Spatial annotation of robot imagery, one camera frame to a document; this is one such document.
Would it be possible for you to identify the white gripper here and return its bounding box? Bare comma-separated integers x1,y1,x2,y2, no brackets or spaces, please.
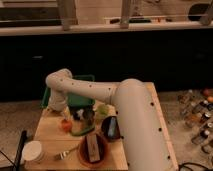
48,90,70,121

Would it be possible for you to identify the orange-red apple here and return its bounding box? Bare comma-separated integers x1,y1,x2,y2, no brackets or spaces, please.
61,119,72,132

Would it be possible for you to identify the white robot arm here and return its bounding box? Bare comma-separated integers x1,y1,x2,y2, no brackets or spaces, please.
45,69,176,171

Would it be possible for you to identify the black and white object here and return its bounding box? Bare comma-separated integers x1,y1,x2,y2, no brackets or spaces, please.
73,109,84,120

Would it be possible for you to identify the green plastic tray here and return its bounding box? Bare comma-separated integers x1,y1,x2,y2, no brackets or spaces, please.
41,74,95,108

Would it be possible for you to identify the small metal cup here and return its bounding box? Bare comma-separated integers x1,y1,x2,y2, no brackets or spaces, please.
83,110,95,124

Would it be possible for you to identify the light green cup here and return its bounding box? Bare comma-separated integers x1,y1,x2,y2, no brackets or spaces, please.
96,104,109,118

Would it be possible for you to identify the silver fork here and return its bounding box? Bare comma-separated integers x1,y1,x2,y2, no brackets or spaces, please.
54,146,78,161

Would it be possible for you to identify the wooden block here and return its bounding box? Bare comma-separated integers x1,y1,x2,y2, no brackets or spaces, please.
86,134,100,163

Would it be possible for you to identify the terracotta bowl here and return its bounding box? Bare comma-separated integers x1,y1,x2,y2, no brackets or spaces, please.
77,133,109,169

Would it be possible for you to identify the spice bottle rack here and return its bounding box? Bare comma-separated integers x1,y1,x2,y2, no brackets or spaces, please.
177,90,213,147

